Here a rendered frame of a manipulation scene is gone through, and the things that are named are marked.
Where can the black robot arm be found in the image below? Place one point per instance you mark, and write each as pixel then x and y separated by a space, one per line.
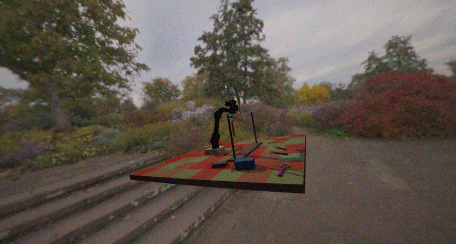
pixel 217 115

